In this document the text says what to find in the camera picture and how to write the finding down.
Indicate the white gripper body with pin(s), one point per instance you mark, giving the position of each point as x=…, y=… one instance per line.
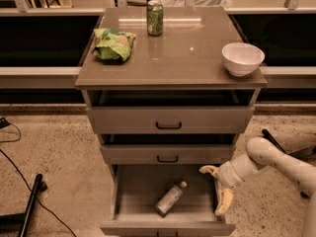
x=225, y=175

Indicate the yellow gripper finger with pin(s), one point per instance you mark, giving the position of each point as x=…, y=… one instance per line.
x=209, y=169
x=225, y=197

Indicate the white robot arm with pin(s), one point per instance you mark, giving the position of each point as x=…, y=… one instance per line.
x=259, y=154

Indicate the grey drawer cabinet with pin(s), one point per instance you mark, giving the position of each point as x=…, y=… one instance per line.
x=181, y=68

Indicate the bottom grey drawer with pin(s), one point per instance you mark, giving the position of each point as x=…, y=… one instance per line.
x=139, y=187

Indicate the grey drawer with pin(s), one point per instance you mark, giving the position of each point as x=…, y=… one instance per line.
x=146, y=154
x=139, y=187
x=141, y=120

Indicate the middle grey drawer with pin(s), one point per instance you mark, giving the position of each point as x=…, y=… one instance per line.
x=146, y=154

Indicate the top grey drawer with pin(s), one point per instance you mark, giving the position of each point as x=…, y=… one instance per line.
x=141, y=120

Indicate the white bowl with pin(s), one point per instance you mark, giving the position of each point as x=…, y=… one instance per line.
x=241, y=59

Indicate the green chip bag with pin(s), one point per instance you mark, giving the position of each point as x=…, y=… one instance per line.
x=113, y=44

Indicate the green soda can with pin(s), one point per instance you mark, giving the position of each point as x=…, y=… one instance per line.
x=155, y=15

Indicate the black stand leg left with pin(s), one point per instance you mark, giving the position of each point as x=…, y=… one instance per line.
x=20, y=222

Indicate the black middle drawer handle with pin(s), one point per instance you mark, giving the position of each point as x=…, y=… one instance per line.
x=167, y=160

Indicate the black drawer handle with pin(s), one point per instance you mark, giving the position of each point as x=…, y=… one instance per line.
x=168, y=126
x=167, y=160

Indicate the black top drawer handle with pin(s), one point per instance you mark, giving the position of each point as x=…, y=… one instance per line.
x=168, y=126

